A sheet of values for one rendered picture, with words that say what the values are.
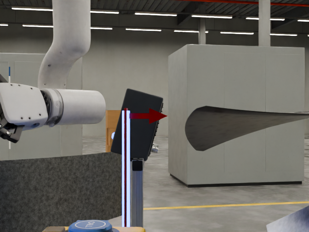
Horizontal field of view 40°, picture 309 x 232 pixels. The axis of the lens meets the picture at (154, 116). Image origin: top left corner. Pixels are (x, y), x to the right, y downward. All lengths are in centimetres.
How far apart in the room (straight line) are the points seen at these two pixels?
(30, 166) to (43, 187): 13
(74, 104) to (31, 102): 10
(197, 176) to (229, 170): 52
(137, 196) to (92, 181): 129
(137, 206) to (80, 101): 36
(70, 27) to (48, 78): 15
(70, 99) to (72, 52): 11
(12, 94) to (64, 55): 17
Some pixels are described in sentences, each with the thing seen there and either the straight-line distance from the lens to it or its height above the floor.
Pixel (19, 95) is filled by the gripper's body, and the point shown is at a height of 122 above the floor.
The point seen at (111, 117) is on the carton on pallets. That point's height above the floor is 108.
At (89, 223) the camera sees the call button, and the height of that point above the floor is 108.
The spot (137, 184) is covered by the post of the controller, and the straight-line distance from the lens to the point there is 118.
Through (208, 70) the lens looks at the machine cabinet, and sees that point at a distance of 679.
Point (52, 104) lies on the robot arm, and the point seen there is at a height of 120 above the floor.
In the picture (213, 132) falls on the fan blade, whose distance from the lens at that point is 69.
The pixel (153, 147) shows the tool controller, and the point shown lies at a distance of 125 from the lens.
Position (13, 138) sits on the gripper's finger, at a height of 113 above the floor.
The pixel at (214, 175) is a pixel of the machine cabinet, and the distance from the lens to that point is 685.
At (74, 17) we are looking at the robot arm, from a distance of 102.
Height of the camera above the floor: 119
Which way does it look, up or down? 1 degrees down
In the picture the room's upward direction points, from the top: straight up
